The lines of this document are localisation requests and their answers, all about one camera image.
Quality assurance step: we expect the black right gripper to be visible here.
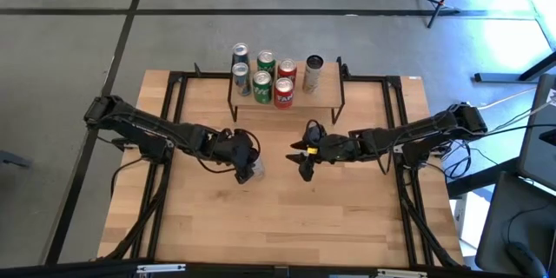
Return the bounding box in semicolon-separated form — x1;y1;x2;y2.
285;132;362;182

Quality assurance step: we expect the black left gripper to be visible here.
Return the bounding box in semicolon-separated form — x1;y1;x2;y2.
208;128;262;185

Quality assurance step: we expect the tall white slim can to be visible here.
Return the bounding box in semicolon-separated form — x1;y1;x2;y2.
253;156;266;181

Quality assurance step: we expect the red soda can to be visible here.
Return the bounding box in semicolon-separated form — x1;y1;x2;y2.
276;58;298;83
273;76;295;110

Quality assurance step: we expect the green soda can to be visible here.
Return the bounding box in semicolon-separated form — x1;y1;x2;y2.
255;50;277;75
252;69;274;105

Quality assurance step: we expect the tall beige can black lid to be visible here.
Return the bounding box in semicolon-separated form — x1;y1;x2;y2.
301;54;325;95

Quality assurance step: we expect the blue soda can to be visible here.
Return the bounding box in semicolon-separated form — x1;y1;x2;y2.
231;62;252;97
231;42;251;69

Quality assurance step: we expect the wooden shelf with black legs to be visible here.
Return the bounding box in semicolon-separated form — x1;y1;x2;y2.
228;56;348;125

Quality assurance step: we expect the black crossbeam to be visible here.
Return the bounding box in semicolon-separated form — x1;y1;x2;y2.
0;260;522;278

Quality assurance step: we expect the black desk foot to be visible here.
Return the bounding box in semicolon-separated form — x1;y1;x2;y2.
473;50;556;83

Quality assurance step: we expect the grey desk top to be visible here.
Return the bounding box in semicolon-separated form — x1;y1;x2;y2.
474;171;556;277

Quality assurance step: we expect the grey chair base leg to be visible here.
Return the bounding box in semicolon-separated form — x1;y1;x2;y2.
0;149;32;169

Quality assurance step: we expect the grey desk panel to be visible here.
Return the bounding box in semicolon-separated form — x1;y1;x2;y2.
520;73;556;192

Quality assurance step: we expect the black computer mouse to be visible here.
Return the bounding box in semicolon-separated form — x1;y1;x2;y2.
506;241;548;278

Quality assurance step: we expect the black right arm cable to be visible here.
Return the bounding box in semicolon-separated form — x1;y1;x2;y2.
303;119;328;141

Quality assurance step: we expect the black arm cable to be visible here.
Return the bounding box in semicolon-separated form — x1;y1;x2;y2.
303;119;328;141
195;128;262;175

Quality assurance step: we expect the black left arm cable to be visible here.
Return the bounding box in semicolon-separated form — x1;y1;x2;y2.
195;128;262;175

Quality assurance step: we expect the black aluminium table frame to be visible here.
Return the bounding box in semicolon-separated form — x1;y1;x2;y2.
103;63;466;270

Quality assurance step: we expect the silver metal bracket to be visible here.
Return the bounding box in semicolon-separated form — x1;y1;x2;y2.
136;263;187;275
376;268;429;278

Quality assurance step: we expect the thin black cable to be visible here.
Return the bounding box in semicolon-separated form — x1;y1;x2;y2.
109;156;147;199

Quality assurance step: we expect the black cable bundle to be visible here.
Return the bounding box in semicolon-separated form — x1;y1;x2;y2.
427;138;483;182

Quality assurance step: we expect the white floor cable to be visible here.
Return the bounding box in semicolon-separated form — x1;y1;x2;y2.
477;86;538;112

